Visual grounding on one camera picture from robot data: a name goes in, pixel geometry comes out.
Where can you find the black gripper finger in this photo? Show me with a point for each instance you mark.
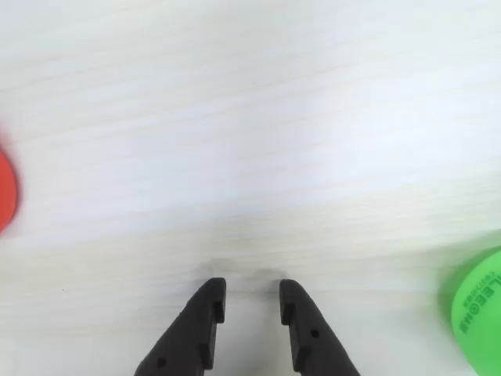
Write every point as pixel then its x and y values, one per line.
pixel 184 333
pixel 313 333

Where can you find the red rubber duck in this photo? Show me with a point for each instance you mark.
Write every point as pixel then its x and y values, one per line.
pixel 6 192

